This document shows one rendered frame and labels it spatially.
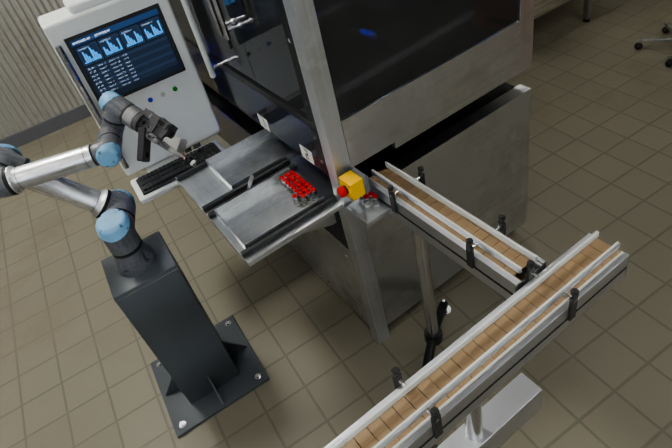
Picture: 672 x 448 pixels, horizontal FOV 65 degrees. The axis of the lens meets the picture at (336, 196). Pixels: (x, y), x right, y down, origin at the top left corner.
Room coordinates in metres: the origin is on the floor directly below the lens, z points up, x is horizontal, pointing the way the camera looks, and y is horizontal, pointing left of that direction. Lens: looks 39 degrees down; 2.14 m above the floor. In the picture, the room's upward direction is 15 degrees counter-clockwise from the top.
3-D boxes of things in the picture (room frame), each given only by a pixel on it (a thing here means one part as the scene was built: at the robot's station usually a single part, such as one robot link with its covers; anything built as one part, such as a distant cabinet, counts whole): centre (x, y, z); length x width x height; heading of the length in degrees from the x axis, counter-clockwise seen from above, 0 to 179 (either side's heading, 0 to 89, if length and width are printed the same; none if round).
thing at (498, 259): (1.23, -0.32, 0.92); 0.69 x 0.15 x 0.16; 26
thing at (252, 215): (1.55, 0.25, 0.90); 0.34 x 0.26 x 0.04; 115
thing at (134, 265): (1.56, 0.81, 0.84); 0.15 x 0.15 x 0.10
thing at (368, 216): (1.43, -0.11, 0.87); 0.14 x 0.13 x 0.02; 116
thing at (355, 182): (1.43, -0.07, 0.99); 0.08 x 0.07 x 0.07; 116
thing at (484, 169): (2.61, -0.02, 0.44); 2.06 x 1.00 x 0.88; 26
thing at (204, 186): (1.72, 0.28, 0.87); 0.70 x 0.48 x 0.02; 26
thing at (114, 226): (1.57, 0.81, 0.96); 0.13 x 0.12 x 0.14; 6
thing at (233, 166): (1.91, 0.29, 0.90); 0.34 x 0.26 x 0.04; 116
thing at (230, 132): (2.42, 0.43, 0.73); 1.98 x 0.01 x 0.25; 26
